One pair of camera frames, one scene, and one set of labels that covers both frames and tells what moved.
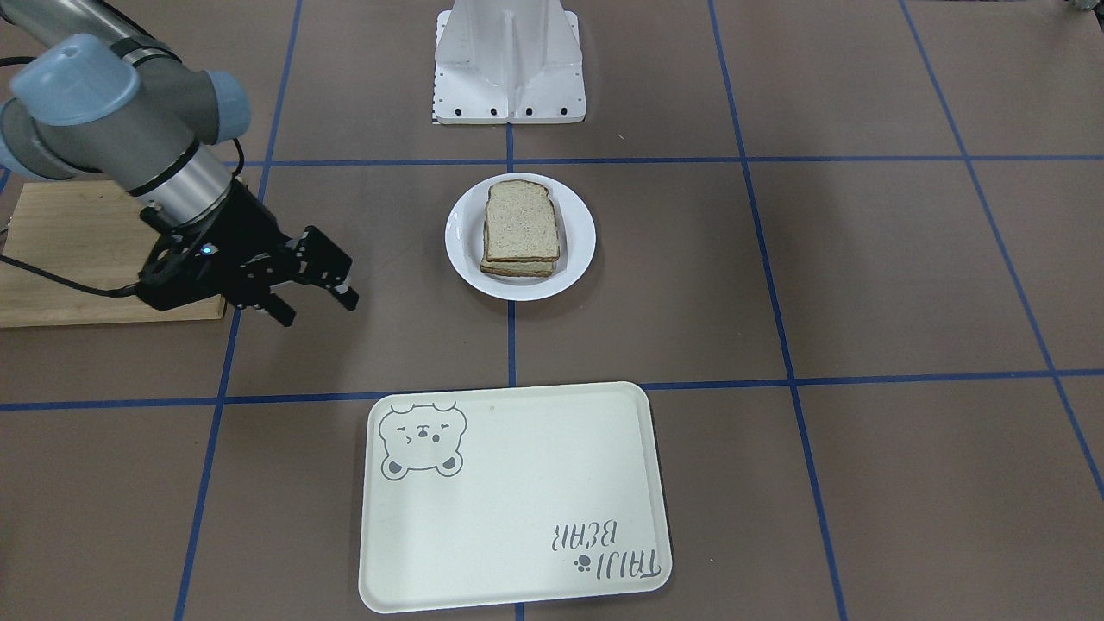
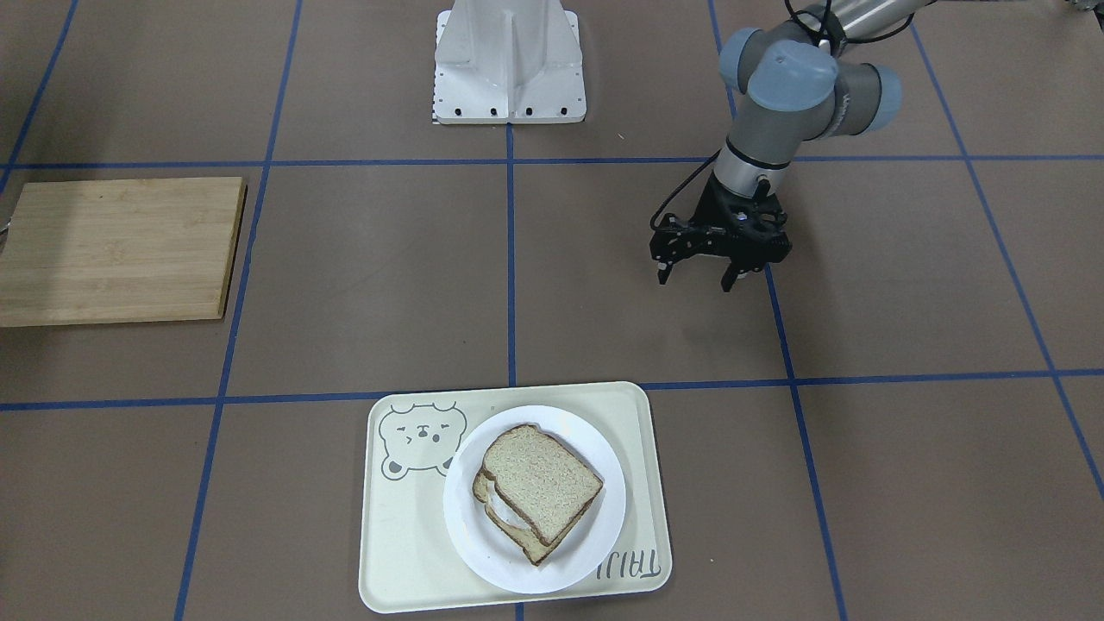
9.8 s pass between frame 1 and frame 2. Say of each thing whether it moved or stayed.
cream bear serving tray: stayed
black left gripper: moved
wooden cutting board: stayed
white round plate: moved
